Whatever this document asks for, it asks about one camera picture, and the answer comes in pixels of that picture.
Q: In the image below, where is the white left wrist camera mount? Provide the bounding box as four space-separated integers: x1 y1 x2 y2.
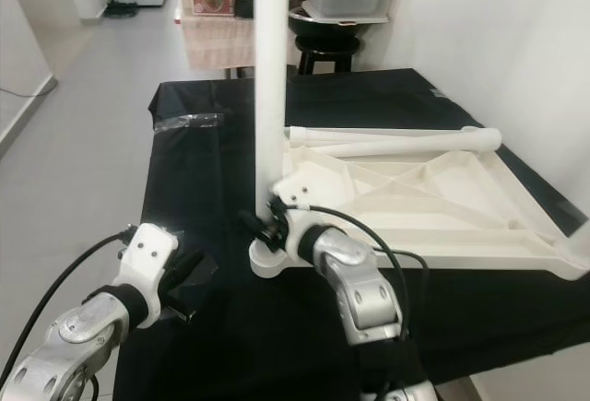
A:
120 223 181 328

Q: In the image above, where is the white plastic table top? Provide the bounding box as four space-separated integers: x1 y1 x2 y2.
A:
247 124 590 282

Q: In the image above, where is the long thin black wall cable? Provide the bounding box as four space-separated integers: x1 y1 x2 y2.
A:
0 74 56 100

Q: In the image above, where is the clear tape strip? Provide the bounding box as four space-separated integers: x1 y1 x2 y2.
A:
152 112 227 135

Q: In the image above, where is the black tablecloth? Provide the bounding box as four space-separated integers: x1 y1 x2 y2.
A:
143 69 590 401

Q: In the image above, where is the small black floor object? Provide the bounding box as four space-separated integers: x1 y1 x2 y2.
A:
103 2 139 19

